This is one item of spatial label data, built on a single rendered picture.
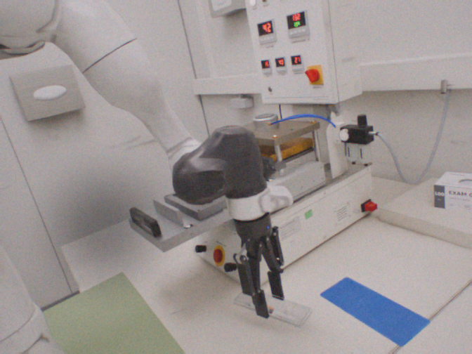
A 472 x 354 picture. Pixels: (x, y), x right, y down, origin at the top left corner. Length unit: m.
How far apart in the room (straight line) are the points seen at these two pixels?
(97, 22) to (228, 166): 0.31
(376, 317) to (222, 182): 0.46
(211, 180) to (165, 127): 0.16
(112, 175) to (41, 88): 0.66
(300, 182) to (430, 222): 0.38
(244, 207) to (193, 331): 0.37
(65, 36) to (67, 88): 1.67
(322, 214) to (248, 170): 0.48
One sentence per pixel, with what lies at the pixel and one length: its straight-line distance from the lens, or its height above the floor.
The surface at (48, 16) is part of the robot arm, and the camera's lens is 0.61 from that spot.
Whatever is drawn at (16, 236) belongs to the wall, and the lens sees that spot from 2.55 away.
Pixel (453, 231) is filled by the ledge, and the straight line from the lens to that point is 1.15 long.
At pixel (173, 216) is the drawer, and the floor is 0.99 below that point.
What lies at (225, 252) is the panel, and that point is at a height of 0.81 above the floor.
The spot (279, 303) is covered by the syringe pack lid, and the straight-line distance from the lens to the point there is 0.88.
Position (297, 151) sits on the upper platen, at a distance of 1.10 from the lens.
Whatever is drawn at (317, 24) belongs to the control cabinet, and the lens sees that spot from 1.11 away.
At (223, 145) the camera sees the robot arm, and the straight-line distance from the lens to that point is 0.68.
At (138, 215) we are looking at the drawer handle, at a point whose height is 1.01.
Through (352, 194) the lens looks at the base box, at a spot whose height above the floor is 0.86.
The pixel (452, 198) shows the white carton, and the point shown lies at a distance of 1.23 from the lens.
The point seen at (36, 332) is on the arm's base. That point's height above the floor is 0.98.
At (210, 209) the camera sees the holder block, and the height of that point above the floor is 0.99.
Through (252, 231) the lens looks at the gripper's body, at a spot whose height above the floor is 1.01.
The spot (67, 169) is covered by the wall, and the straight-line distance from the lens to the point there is 2.48.
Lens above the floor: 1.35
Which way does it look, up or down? 18 degrees down
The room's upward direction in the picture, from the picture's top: 12 degrees counter-clockwise
